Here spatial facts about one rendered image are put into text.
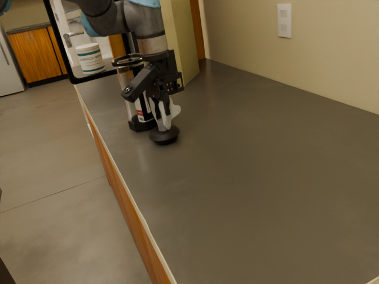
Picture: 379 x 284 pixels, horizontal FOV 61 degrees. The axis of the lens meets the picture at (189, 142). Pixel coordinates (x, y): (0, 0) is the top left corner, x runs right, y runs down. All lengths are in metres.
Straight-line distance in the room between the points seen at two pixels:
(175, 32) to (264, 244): 0.96
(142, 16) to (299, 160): 0.50
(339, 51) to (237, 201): 0.63
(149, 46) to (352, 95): 0.63
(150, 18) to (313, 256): 0.62
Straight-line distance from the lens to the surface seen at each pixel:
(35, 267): 2.19
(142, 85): 0.84
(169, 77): 0.87
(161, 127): 0.92
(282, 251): 0.57
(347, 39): 1.09
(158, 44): 0.84
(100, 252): 2.07
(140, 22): 0.83
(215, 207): 0.66
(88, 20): 0.86
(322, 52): 1.16
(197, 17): 1.79
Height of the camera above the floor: 1.36
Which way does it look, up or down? 27 degrees down
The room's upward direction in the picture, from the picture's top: 10 degrees counter-clockwise
